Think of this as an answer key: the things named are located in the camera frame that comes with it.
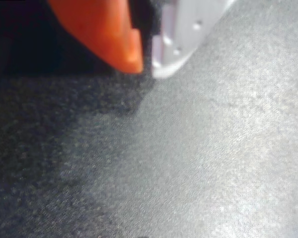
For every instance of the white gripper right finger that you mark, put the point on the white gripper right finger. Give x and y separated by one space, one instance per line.
183 32

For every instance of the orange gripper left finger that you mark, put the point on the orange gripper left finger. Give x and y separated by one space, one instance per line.
101 32

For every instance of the dark grey desk mat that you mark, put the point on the dark grey desk mat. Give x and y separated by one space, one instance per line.
188 161

